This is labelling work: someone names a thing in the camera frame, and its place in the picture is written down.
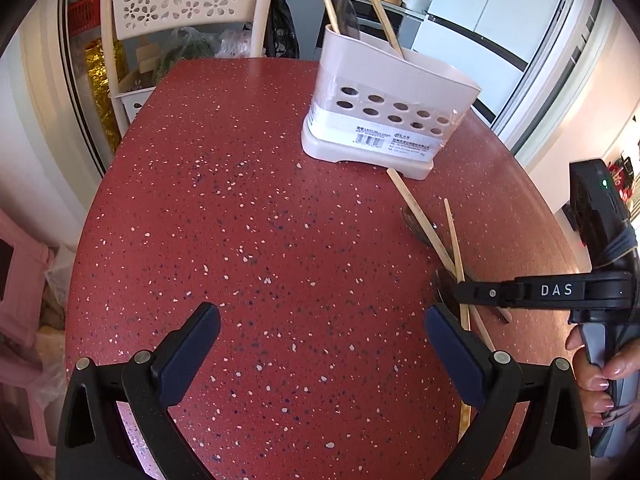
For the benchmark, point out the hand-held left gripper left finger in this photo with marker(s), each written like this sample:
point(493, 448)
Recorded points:
point(192, 355)

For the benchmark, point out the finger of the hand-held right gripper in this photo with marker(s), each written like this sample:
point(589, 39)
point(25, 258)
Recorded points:
point(487, 292)

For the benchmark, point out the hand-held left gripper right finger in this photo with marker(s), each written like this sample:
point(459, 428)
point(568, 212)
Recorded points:
point(457, 355)

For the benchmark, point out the dark translucent plastic spoon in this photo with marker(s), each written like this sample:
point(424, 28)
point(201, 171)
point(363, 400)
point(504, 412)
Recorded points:
point(347, 17)
point(412, 222)
point(442, 287)

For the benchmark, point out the white plastic utensil holder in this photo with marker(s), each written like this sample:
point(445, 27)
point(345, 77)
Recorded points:
point(380, 80)

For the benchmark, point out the person's right hand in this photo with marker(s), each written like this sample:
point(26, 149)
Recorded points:
point(597, 382)

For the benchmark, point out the red and black object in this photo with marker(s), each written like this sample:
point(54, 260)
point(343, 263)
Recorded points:
point(620, 175)

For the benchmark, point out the stack of pink plastic stools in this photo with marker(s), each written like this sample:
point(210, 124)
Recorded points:
point(20, 270)

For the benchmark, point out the gold foil wrapping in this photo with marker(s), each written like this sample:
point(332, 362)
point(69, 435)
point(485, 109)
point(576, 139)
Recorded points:
point(102, 90)

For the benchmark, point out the white refrigerator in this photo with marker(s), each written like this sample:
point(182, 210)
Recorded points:
point(480, 10)

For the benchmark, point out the black built-in oven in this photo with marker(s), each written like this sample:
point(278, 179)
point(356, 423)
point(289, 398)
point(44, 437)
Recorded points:
point(397, 19)

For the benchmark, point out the cardboard box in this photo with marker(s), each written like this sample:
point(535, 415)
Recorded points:
point(142, 65)

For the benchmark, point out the small white kitchen appliance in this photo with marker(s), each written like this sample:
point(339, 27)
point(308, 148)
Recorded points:
point(416, 1)

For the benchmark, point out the green leafy vegetables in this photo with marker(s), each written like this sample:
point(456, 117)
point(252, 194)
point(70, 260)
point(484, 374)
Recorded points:
point(185, 45)

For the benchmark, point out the crumpled clear plastic bag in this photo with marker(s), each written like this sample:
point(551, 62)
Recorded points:
point(235, 42)

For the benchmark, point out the black hanging bag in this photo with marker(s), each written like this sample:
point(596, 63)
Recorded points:
point(282, 30)

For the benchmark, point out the beige floral storage rack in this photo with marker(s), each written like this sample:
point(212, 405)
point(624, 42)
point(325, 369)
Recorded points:
point(190, 0)

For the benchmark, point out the red plastic basket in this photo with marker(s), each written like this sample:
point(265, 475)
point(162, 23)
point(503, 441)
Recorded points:
point(82, 15)

